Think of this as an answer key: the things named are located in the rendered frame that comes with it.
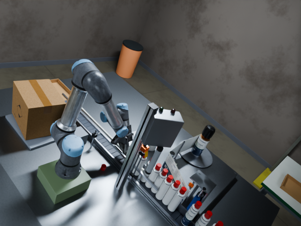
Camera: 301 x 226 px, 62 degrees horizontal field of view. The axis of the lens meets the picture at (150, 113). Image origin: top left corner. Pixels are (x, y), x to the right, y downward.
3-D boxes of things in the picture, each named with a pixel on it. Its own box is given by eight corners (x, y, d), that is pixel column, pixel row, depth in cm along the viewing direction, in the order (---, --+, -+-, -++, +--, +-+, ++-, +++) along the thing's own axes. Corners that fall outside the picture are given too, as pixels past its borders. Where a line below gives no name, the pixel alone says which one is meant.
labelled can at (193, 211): (190, 223, 155) (205, 204, 144) (185, 228, 151) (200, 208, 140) (183, 216, 157) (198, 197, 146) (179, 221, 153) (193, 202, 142)
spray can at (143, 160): (140, 172, 174) (150, 152, 162) (136, 177, 169) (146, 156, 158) (134, 168, 175) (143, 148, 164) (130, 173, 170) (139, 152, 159)
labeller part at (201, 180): (216, 185, 151) (217, 184, 151) (207, 194, 143) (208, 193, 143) (198, 170, 157) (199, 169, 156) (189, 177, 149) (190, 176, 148)
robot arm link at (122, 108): (113, 104, 167) (123, 102, 172) (114, 119, 170) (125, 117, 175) (119, 106, 161) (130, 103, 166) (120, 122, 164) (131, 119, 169)
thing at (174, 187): (170, 202, 162) (183, 183, 151) (165, 206, 158) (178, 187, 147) (165, 197, 164) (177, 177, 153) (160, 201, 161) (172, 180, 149)
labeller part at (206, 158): (217, 158, 216) (218, 158, 215) (199, 174, 193) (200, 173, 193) (190, 136, 229) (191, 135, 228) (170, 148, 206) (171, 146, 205)
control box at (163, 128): (170, 148, 141) (184, 122, 131) (142, 145, 135) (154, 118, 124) (166, 135, 149) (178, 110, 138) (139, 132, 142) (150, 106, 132)
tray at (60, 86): (76, 100, 221) (77, 97, 219) (48, 107, 202) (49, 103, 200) (57, 82, 234) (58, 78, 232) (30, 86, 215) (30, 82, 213)
